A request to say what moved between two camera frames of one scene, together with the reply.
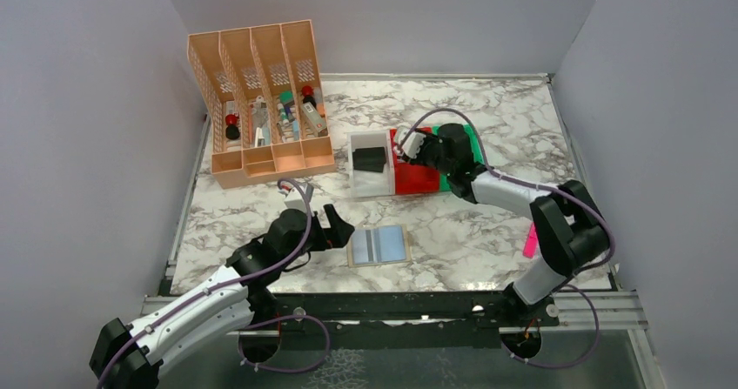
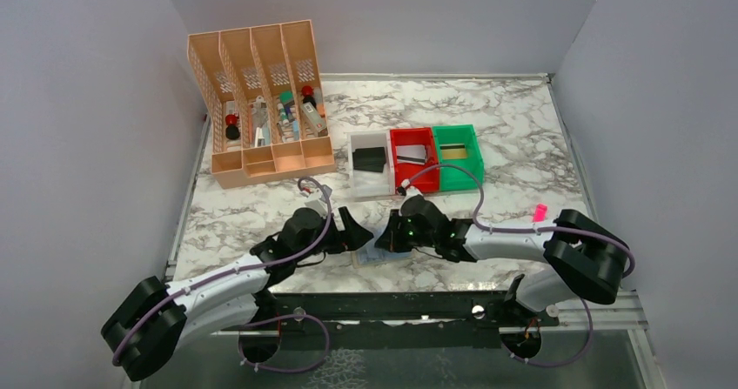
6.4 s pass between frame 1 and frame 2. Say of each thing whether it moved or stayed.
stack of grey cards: stayed
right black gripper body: moved
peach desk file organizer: stayed
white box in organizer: stayed
